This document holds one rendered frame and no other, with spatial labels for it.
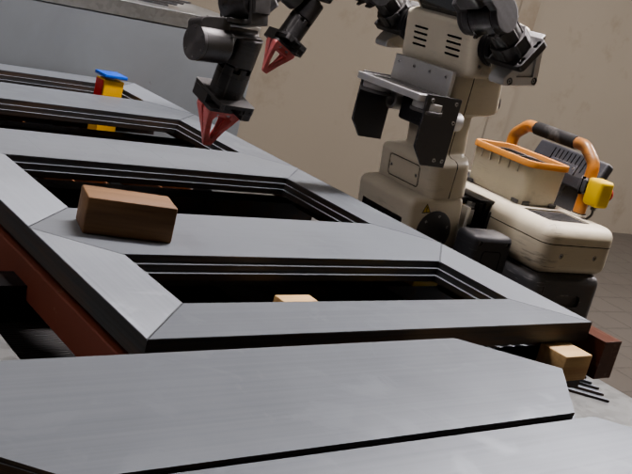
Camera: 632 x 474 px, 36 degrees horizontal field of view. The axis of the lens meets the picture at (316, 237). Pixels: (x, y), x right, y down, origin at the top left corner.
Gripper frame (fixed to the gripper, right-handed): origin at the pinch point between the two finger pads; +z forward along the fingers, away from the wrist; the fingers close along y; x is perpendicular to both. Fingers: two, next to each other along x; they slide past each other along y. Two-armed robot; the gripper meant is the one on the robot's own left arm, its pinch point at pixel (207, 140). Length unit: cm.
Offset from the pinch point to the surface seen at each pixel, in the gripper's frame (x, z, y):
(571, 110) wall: 439, 74, -250
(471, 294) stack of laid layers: 24, -1, 46
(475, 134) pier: 345, 94, -236
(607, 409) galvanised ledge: 48, 9, 63
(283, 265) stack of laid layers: -6.4, 0.0, 36.9
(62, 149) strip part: -18.2, 11.4, -13.6
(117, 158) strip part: -9.4, 10.6, -10.5
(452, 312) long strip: 8, -6, 56
